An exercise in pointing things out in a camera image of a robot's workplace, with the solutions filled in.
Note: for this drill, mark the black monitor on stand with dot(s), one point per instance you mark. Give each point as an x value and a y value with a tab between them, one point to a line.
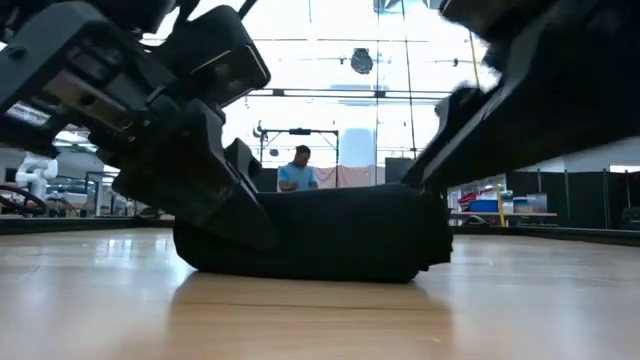
397	170

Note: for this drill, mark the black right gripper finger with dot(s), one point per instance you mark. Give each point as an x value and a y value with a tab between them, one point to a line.
540	125
460	115

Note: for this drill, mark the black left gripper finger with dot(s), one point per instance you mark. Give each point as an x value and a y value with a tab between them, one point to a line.
242	160
200	185

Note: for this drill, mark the black cloth napkin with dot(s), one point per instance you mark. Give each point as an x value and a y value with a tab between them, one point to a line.
325	230

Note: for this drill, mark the pink hanging cloth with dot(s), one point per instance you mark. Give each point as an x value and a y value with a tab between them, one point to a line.
350	176

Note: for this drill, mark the blue plastic bin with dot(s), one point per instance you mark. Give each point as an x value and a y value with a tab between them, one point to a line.
482	206

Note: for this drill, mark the black square monitor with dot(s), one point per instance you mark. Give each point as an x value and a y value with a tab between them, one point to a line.
269	181

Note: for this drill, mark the person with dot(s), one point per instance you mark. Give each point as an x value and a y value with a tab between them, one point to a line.
297	175

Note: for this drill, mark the black room divider panels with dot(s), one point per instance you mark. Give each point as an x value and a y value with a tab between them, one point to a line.
575	200

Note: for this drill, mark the white robot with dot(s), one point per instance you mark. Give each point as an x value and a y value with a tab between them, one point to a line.
35	172

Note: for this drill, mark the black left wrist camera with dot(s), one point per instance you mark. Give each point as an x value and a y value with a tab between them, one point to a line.
220	60

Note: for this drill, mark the black curved tube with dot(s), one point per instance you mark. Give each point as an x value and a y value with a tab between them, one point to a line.
31	196

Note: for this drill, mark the black station frame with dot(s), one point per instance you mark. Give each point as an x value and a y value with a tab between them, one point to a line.
92	192

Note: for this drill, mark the black camera rig frame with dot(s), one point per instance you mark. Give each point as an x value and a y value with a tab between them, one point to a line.
300	131

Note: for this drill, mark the long ceiling light bar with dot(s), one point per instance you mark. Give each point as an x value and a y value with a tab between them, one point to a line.
350	93

